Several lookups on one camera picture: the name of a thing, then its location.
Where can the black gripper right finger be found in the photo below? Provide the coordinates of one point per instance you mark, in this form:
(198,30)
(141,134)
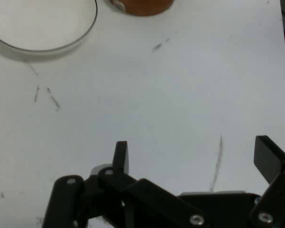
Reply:
(267,156)

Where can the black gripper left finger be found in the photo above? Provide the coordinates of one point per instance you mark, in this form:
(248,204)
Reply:
(142,197)

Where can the brown wooden mug tree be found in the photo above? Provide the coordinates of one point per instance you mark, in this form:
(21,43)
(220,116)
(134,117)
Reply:
(147,7)

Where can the white plate with dark rim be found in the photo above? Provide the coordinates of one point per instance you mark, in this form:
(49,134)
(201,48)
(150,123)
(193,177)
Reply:
(38,23)

